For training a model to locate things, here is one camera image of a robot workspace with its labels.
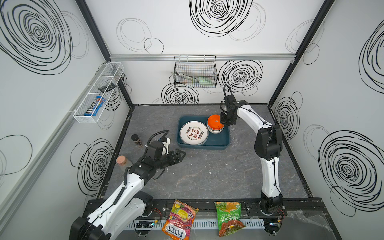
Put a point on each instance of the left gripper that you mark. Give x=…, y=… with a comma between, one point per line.
x=169, y=157

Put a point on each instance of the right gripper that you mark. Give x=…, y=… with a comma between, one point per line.
x=226, y=119

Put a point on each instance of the orange plastic bowl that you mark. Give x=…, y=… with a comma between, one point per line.
x=214, y=122

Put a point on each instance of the bowls cream inside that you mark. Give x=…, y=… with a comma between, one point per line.
x=215, y=131

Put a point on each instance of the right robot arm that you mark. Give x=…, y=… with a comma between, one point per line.
x=268, y=146

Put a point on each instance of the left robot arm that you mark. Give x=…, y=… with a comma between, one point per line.
x=128, y=201

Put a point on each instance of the teal plastic bin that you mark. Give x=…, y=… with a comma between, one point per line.
x=215, y=141

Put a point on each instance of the small dark spice bottle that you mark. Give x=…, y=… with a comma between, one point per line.
x=136, y=139

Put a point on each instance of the green item in basket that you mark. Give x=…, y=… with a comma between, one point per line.
x=206, y=81

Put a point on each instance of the pink capped bottle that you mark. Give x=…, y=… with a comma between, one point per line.
x=123, y=162

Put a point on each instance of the Fox's fruits candy bag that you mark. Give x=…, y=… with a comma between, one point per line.
x=179, y=224

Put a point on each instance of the green snack bag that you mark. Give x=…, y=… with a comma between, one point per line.
x=228, y=214

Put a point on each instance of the blue M&M's candy bag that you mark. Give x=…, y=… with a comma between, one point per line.
x=95, y=106

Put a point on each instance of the black remote in shelf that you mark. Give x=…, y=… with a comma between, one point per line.
x=107, y=88

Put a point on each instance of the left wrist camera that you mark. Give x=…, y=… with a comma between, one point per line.
x=166, y=142

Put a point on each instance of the black wire basket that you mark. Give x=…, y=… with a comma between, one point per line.
x=187, y=69

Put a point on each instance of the white slotted cable duct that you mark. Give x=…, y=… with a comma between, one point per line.
x=199, y=225

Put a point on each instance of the white wire shelf basket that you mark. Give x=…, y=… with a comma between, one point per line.
x=107, y=73

